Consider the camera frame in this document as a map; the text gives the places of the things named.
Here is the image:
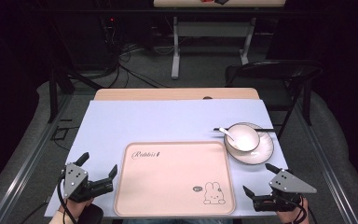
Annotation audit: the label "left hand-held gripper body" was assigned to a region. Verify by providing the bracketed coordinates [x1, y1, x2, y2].
[61, 161, 114, 203]

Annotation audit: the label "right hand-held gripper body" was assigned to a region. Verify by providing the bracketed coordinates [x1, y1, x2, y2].
[252, 168, 318, 214]

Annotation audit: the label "person's left hand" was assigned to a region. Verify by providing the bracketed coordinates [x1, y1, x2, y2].
[57, 198, 95, 219]

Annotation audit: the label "person's right hand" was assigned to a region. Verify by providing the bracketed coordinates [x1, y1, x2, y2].
[274, 197, 310, 224]

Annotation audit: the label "white plate with dark rim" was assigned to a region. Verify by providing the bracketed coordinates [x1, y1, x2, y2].
[224, 121, 275, 166]

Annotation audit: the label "black chopsticks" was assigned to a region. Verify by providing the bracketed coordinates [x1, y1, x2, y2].
[213, 126, 276, 133]

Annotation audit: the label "white bowl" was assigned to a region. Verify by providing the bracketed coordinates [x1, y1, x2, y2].
[223, 123, 261, 153]

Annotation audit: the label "white spoon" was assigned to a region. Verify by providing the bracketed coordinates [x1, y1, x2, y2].
[218, 126, 240, 149]

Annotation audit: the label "pink tray with rabbit print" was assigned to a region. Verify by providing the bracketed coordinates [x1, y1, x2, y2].
[113, 141, 237, 217]

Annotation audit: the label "pale blue table mat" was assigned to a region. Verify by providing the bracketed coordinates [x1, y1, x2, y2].
[44, 99, 289, 218]

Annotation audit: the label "black metal stand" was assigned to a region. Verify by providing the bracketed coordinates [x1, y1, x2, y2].
[45, 18, 103, 124]

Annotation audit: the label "black folding chair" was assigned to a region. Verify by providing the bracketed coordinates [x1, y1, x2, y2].
[224, 59, 324, 140]

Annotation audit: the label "wooden table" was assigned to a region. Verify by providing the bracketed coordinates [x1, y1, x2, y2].
[92, 87, 261, 101]

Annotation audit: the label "white-legged desk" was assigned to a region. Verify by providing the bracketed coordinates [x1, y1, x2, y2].
[153, 0, 287, 80]

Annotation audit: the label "left hand-held gripper cable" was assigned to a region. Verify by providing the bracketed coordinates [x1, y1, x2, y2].
[56, 173, 77, 224]

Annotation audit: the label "hand-held gripper cable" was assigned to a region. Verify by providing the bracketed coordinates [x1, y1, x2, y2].
[56, 173, 77, 224]
[293, 194, 319, 224]

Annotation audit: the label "right hand-held gripper cable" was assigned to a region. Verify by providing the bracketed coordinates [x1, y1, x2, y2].
[293, 194, 319, 224]

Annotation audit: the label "metal floor rail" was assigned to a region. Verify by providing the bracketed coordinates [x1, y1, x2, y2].
[293, 102, 358, 224]
[0, 92, 73, 224]

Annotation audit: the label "bundle of floor cables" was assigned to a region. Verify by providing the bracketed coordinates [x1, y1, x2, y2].
[99, 15, 175, 90]

